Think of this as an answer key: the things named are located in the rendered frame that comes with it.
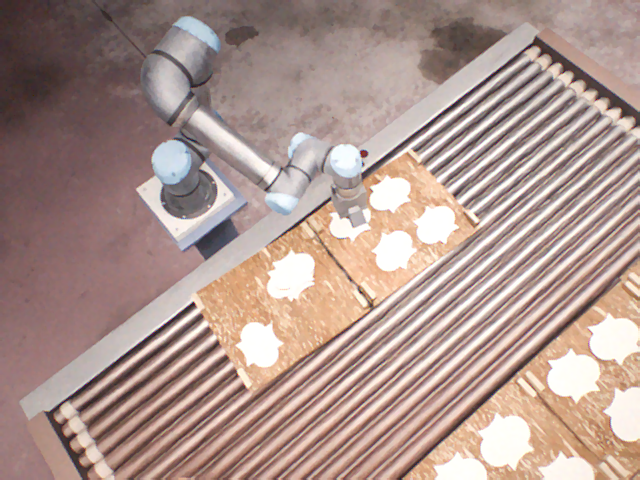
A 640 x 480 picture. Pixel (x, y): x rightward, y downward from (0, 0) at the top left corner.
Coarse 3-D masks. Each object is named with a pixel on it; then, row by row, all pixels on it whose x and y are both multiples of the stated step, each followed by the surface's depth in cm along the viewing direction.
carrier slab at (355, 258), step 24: (384, 168) 180; (408, 168) 179; (432, 192) 175; (312, 216) 175; (384, 216) 173; (408, 216) 173; (456, 216) 171; (336, 240) 171; (360, 240) 171; (456, 240) 168; (360, 264) 168; (408, 264) 166; (432, 264) 167; (360, 288) 165; (384, 288) 164
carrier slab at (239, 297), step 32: (256, 256) 171; (320, 256) 170; (224, 288) 168; (256, 288) 167; (320, 288) 166; (352, 288) 165; (224, 320) 164; (256, 320) 163; (288, 320) 162; (320, 320) 162; (352, 320) 161; (288, 352) 159; (256, 384) 156
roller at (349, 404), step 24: (624, 168) 175; (600, 192) 173; (576, 216) 171; (504, 264) 166; (480, 288) 163; (456, 312) 161; (432, 336) 159; (408, 360) 157; (384, 384) 156; (336, 408) 154; (312, 432) 151; (288, 456) 149
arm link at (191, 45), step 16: (176, 32) 130; (192, 32) 130; (208, 32) 132; (160, 48) 128; (176, 48) 128; (192, 48) 130; (208, 48) 133; (176, 64) 127; (192, 64) 130; (208, 64) 136; (192, 80) 132; (208, 80) 141; (208, 96) 152; (192, 144) 168
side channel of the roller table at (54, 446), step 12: (36, 420) 155; (48, 420) 155; (36, 432) 154; (48, 432) 154; (60, 432) 156; (36, 444) 153; (48, 444) 153; (60, 444) 152; (48, 456) 151; (60, 456) 151; (72, 456) 152; (60, 468) 150; (72, 468) 150; (84, 468) 154
